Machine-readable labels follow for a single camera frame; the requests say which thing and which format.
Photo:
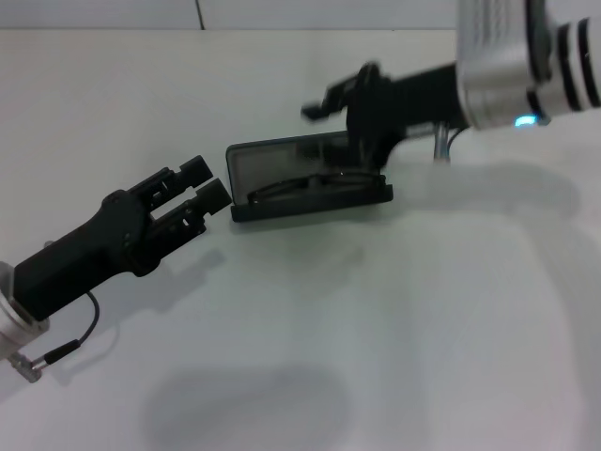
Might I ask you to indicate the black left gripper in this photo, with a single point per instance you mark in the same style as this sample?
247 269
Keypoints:
84 253

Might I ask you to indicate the black glasses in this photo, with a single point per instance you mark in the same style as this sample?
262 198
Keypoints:
282 185

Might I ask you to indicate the black glasses case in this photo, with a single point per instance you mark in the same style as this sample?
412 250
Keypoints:
305 209

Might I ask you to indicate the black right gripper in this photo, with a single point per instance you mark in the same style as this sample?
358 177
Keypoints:
413 103

